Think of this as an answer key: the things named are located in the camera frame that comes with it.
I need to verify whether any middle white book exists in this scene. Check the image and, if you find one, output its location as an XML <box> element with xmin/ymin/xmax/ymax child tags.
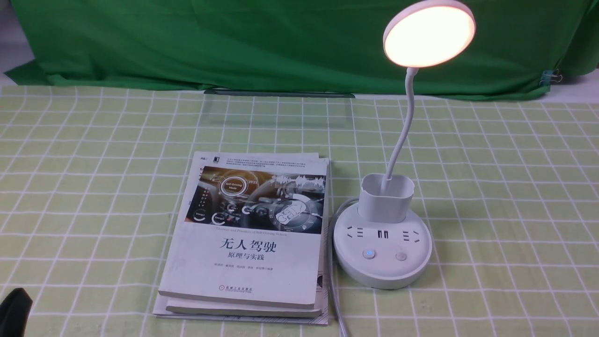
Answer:
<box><xmin>166</xmin><ymin>159</ymin><xmax>330</xmax><ymax>319</ymax></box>

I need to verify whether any top book self-driving cover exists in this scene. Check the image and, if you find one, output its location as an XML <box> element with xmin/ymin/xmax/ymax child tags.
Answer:
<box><xmin>158</xmin><ymin>151</ymin><xmax>329</xmax><ymax>310</ymax></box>

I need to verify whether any bottom thin magazine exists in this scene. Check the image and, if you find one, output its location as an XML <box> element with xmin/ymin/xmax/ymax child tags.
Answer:
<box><xmin>153</xmin><ymin>159</ymin><xmax>331</xmax><ymax>326</ymax></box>

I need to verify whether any green checkered tablecloth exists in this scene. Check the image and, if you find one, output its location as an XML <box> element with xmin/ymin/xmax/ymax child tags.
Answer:
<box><xmin>0</xmin><ymin>86</ymin><xmax>599</xmax><ymax>337</ymax></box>

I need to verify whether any clear acrylic stand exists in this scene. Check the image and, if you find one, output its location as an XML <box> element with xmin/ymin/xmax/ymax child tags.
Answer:
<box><xmin>199</xmin><ymin>89</ymin><xmax>355</xmax><ymax>130</ymax></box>

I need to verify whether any white desk lamp with base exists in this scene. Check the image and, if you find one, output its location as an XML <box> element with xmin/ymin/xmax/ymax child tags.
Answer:
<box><xmin>328</xmin><ymin>0</ymin><xmax>476</xmax><ymax>290</ymax></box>

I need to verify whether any grey lamp power cable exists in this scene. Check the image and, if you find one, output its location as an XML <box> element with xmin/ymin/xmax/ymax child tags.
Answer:
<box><xmin>325</xmin><ymin>198</ymin><xmax>360</xmax><ymax>337</ymax></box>

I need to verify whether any binder clip on backdrop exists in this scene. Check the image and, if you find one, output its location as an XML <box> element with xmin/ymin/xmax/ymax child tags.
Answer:
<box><xmin>539</xmin><ymin>69</ymin><xmax>563</xmax><ymax>86</ymax></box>

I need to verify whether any black object bottom left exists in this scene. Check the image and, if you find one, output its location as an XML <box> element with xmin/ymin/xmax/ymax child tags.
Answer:
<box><xmin>0</xmin><ymin>287</ymin><xmax>33</xmax><ymax>337</ymax></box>

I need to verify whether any green backdrop cloth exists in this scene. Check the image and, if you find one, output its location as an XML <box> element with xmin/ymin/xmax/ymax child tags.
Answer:
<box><xmin>7</xmin><ymin>0</ymin><xmax>598</xmax><ymax>100</ymax></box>

